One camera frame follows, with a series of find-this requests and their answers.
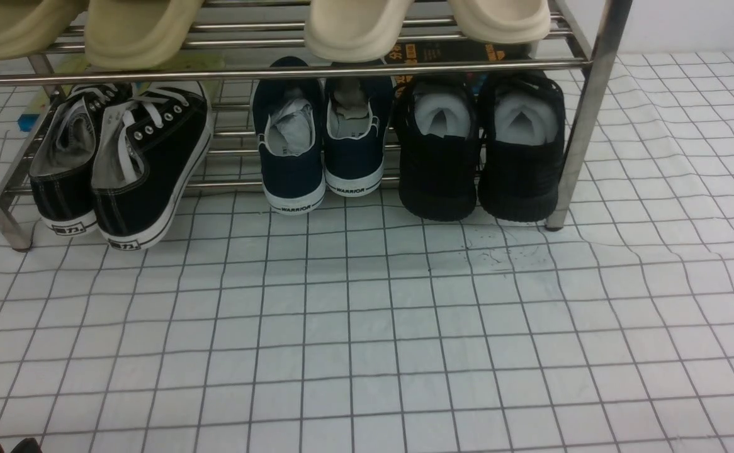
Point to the cream slipper right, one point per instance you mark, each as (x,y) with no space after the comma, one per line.
(503,22)

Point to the metal shoe rack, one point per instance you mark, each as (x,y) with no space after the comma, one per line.
(596,64)

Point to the cream slipper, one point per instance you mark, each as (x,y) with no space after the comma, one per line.
(503,22)
(353,31)

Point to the black knit shoe right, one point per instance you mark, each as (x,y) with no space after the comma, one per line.
(523,117)

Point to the black orange shoe box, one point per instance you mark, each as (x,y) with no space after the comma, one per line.
(443,51)

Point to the navy sneaker right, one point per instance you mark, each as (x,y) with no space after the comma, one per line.
(355,124)

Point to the cream slipper left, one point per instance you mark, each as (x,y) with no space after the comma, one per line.
(353,31)

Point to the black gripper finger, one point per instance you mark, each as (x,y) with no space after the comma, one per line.
(28,445)

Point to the olive slipper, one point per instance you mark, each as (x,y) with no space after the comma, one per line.
(131,35)
(28,27)

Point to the black canvas sneaker far left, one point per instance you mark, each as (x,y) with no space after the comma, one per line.
(61,170)

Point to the olive slipper far left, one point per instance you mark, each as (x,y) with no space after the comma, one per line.
(28,27)

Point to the black knit shoe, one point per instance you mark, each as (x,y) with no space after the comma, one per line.
(523,117)
(435,121)

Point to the white grid floor cloth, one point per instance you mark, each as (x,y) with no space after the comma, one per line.
(362,328)

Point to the black knit shoe left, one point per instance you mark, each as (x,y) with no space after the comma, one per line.
(435,121)

